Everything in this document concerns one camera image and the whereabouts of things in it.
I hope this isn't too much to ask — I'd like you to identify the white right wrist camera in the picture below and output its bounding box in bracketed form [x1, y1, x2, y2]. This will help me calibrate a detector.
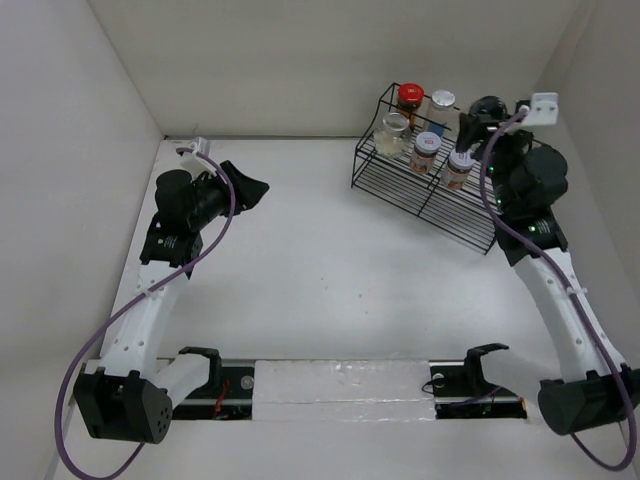
[516, 92, 559, 127]

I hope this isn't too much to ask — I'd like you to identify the black wire rack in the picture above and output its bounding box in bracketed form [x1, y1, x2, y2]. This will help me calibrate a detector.
[351, 82, 496, 254]

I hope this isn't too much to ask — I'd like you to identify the black knob grinder jar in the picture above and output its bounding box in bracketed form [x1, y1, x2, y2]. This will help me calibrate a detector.
[468, 95, 509, 123]

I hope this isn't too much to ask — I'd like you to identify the wide clear glass jar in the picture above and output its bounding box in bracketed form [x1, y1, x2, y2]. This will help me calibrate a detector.
[373, 112, 410, 158]

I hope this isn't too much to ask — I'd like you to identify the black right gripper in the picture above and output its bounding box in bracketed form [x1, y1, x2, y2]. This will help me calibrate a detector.
[454, 110, 534, 213]

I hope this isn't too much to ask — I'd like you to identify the white lid dark spice jar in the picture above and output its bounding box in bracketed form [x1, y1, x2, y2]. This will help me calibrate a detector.
[440, 150, 475, 190]

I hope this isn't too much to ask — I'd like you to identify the silver lid blue label shaker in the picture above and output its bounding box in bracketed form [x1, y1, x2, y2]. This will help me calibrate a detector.
[423, 89, 456, 137]

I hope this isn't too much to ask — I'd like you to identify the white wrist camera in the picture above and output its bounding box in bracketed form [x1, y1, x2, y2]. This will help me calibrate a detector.
[176, 137, 212, 176]
[516, 92, 559, 127]

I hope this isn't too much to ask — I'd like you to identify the red lid chili jar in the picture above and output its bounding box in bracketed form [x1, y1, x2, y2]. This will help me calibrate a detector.
[396, 82, 425, 131]

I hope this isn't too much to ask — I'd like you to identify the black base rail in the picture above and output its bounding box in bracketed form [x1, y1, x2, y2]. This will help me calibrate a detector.
[174, 359, 527, 423]

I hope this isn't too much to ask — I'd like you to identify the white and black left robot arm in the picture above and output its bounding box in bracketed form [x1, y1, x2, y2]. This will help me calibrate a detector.
[73, 161, 269, 444]

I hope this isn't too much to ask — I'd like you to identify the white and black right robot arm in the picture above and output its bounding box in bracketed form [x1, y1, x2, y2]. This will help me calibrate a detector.
[456, 109, 639, 436]

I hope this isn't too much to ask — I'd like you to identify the white lid orange spice jar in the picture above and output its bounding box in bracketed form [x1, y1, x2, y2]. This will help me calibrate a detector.
[409, 132, 441, 174]

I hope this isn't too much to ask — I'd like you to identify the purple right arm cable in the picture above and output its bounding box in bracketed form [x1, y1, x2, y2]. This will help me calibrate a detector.
[478, 107, 634, 472]

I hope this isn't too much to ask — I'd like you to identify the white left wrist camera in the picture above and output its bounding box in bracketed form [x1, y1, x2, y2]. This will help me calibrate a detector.
[176, 137, 212, 176]

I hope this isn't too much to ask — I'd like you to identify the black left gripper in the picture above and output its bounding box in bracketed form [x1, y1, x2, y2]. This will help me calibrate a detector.
[188, 161, 267, 230]

